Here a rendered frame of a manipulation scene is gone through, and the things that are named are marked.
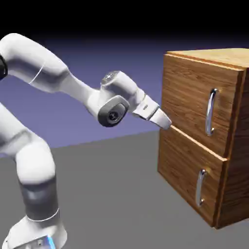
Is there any long curved silver handle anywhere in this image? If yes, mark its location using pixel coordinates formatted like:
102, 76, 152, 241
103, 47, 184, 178
205, 88, 218, 136

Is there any small wooden cabinet door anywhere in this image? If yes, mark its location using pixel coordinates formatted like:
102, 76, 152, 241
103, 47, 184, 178
157, 125, 228, 228

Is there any large wooden cabinet door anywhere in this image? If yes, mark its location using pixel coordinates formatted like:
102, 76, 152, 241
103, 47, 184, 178
160, 53, 246, 158

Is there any wooden cabinet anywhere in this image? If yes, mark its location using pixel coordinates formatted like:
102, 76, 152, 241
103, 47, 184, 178
157, 48, 249, 230

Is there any short curved silver handle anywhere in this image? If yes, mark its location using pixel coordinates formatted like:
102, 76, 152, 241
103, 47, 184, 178
196, 169, 207, 207

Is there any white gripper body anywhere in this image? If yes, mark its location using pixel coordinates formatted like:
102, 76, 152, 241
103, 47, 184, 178
149, 107, 173, 130

